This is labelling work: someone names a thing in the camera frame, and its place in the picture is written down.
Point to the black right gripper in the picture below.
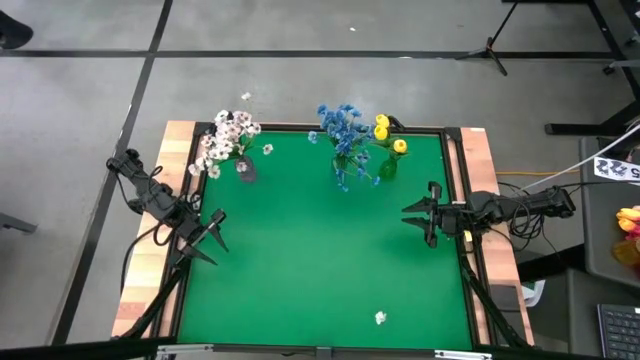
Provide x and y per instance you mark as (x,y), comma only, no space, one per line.
(450,219)

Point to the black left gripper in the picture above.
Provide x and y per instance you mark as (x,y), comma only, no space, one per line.
(192,231)

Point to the white artificial flower bunch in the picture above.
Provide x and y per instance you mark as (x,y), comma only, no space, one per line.
(207,162)
(222,131)
(245,124)

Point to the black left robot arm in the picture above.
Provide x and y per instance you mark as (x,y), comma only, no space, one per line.
(150,195)

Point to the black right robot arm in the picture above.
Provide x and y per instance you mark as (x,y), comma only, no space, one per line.
(520,207)

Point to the green glass vase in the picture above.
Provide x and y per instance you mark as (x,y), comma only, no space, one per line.
(388,169)

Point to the purple ribbed glass vase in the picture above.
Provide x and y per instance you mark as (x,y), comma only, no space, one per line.
(247,171)

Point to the spare yellow orange flowers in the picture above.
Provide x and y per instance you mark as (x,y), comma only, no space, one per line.
(629,215)

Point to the green table mat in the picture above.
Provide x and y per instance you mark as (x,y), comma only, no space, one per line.
(310,260)

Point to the small white flower head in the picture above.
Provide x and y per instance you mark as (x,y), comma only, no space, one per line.
(268,148)
(380,317)

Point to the white fallen blossom scrap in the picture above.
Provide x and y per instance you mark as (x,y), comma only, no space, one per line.
(245,95)

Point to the black stand base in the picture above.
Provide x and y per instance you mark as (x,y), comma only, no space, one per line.
(575,129)

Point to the gray storage bin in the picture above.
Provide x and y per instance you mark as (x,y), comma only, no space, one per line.
(600,225)

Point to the black tripod stand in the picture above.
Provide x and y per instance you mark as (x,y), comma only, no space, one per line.
(489,50)

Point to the gray side desk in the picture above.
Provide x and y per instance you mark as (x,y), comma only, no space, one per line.
(582,320)

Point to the gray metal foot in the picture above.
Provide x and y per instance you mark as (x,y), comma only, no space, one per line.
(17,223)

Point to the white printed label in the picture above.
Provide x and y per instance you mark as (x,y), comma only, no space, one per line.
(612,169)

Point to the black keyboard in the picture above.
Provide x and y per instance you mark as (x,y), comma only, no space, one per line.
(620,332)

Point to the gray chair base leg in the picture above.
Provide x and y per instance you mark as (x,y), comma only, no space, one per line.
(622,64)

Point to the person's shoe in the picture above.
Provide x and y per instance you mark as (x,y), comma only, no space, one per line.
(12,32)

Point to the black table frame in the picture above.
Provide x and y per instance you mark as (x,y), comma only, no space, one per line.
(300,126)

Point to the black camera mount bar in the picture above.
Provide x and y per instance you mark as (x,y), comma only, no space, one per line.
(75,350)

